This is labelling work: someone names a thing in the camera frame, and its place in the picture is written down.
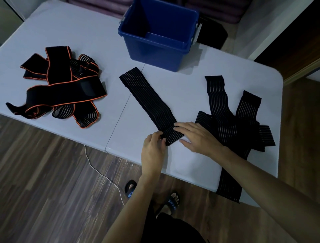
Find person's right hand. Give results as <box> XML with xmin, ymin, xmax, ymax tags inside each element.
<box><xmin>173</xmin><ymin>122</ymin><xmax>224</xmax><ymax>158</ymax></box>

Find person's left hand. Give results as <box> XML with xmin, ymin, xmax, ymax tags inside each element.
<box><xmin>141</xmin><ymin>131</ymin><xmax>167</xmax><ymax>177</ymax></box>

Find black ribbed elastic strap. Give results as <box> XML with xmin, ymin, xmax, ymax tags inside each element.
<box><xmin>205</xmin><ymin>75</ymin><xmax>266</xmax><ymax>153</ymax></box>
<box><xmin>195</xmin><ymin>111</ymin><xmax>276</xmax><ymax>147</ymax></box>
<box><xmin>119</xmin><ymin>67</ymin><xmax>184</xmax><ymax>147</ymax></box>
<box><xmin>216</xmin><ymin>90</ymin><xmax>262</xmax><ymax>203</ymax></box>

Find person's right forearm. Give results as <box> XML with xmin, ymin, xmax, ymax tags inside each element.
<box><xmin>210</xmin><ymin>146</ymin><xmax>320</xmax><ymax>243</ymax></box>

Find person's left forearm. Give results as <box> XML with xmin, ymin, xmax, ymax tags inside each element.
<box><xmin>101</xmin><ymin>173</ymin><xmax>163</xmax><ymax>243</ymax></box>

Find black slipper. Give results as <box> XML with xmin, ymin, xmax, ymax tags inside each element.
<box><xmin>124</xmin><ymin>179</ymin><xmax>138</xmax><ymax>200</ymax></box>
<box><xmin>156</xmin><ymin>191</ymin><xmax>181</xmax><ymax>216</ymax></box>

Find blue plastic storage bin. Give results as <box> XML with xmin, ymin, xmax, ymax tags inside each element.
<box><xmin>118</xmin><ymin>0</ymin><xmax>200</xmax><ymax>72</ymax></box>

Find black shorts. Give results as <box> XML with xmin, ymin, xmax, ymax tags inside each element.
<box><xmin>139</xmin><ymin>202</ymin><xmax>207</xmax><ymax>243</ymax></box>

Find white bin latch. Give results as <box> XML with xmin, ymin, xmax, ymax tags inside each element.
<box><xmin>191</xmin><ymin>23</ymin><xmax>203</xmax><ymax>46</ymax></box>

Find black bag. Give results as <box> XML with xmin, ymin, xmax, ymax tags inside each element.
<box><xmin>196</xmin><ymin>16</ymin><xmax>228</xmax><ymax>50</ymax></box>

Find purple cushion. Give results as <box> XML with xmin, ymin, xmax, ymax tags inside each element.
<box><xmin>67</xmin><ymin>0</ymin><xmax>253</xmax><ymax>25</ymax></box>

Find dark wooden door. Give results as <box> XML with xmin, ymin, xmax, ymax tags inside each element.
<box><xmin>253</xmin><ymin>0</ymin><xmax>320</xmax><ymax>81</ymax></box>

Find white cable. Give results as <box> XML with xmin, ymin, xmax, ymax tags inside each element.
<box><xmin>83</xmin><ymin>144</ymin><xmax>125</xmax><ymax>206</ymax></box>

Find black orange-trimmed elastic strap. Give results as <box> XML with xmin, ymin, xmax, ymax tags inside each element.
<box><xmin>45</xmin><ymin>46</ymin><xmax>100</xmax><ymax>129</ymax></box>
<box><xmin>20</xmin><ymin>53</ymin><xmax>49</xmax><ymax>81</ymax></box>
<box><xmin>52</xmin><ymin>103</ymin><xmax>76</xmax><ymax>119</ymax></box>
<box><xmin>70</xmin><ymin>54</ymin><xmax>100</xmax><ymax>78</ymax></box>
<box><xmin>5</xmin><ymin>75</ymin><xmax>108</xmax><ymax>120</ymax></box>

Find white door frame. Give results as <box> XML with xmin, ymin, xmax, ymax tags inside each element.
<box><xmin>233</xmin><ymin>0</ymin><xmax>314</xmax><ymax>61</ymax></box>

